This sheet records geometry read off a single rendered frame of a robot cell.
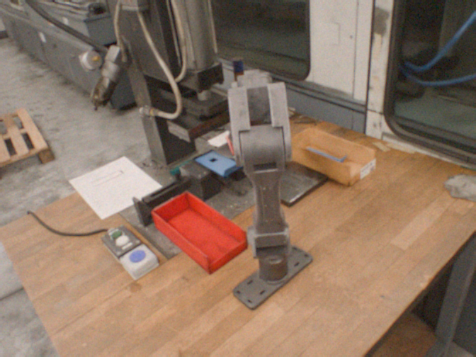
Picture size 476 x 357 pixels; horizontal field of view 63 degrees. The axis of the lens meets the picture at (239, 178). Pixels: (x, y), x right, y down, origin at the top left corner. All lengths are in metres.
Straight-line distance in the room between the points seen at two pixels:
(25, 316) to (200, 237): 1.53
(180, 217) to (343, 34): 0.86
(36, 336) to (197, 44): 1.71
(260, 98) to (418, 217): 0.59
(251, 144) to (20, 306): 2.03
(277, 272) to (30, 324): 1.70
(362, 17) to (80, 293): 1.18
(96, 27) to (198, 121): 3.13
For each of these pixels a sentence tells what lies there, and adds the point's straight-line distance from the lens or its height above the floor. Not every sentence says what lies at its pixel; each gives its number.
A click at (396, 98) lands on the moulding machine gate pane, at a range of 1.40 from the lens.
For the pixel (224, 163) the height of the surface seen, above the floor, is 0.99.
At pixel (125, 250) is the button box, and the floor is 0.93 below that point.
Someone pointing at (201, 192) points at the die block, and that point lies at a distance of 1.14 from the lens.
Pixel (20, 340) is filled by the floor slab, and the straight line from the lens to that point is 2.32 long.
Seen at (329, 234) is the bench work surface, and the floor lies 0.90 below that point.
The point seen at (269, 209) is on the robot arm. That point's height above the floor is 1.13.
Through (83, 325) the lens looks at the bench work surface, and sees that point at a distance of 0.95.
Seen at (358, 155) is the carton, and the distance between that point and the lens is 1.26.
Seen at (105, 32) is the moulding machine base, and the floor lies 0.81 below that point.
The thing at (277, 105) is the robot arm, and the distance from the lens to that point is 0.62.
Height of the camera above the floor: 1.58
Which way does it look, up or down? 34 degrees down
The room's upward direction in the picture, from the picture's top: 8 degrees counter-clockwise
